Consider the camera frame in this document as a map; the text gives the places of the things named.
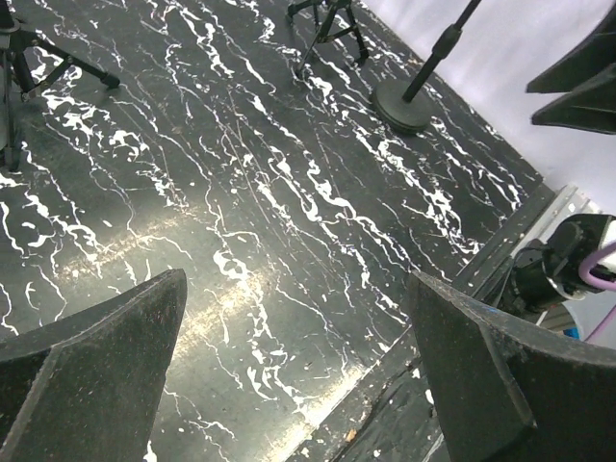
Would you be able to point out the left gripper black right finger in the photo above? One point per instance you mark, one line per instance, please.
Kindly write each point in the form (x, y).
(507, 390)

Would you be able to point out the round base stand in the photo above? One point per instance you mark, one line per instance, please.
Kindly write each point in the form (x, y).
(405, 107)

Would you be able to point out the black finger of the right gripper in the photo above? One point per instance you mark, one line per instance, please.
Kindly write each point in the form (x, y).
(588, 107)
(591, 56)

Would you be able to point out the tripod stand with clip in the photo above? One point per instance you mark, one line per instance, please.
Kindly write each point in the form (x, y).
(16, 38)

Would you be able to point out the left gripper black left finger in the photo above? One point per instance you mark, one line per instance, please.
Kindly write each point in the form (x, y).
(87, 387)

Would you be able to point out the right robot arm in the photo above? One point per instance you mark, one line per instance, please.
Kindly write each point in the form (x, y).
(579, 256)

